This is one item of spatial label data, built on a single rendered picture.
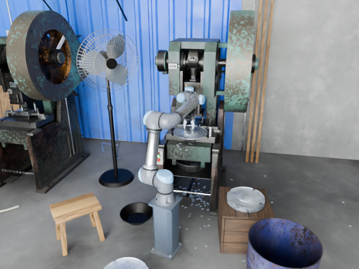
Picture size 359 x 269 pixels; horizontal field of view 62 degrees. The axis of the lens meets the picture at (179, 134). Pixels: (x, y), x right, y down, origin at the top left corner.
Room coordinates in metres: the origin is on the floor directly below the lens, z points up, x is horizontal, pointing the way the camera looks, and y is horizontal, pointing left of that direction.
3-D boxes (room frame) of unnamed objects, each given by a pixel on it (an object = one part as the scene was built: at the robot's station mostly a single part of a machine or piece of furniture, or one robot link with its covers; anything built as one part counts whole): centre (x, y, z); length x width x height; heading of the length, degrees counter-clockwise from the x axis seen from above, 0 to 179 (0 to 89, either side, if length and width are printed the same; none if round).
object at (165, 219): (1.84, 0.10, 0.23); 0.19 x 0.19 x 0.45; 62
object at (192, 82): (2.57, -0.12, 1.04); 0.17 x 0.15 x 0.30; 169
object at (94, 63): (3.26, 0.67, 0.80); 1.24 x 0.65 x 1.59; 169
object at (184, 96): (2.31, -0.04, 1.10); 0.11 x 0.11 x 0.08; 59
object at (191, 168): (2.61, -0.12, 0.36); 0.34 x 0.34 x 0.10
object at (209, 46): (2.75, -0.15, 0.83); 0.79 x 0.43 x 1.34; 169
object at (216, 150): (2.70, -0.41, 0.45); 0.92 x 0.12 x 0.90; 169
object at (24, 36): (3.30, 1.50, 0.87); 1.53 x 0.99 x 1.74; 167
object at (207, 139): (2.61, -0.12, 0.68); 0.45 x 0.30 x 0.06; 79
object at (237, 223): (1.97, -0.52, 0.18); 0.40 x 0.38 x 0.35; 176
